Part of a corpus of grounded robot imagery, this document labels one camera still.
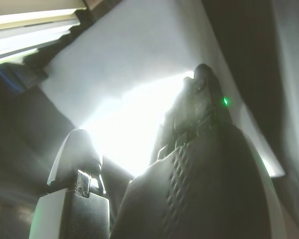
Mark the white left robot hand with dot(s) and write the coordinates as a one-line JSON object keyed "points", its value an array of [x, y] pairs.
{"points": [[201, 186]]}

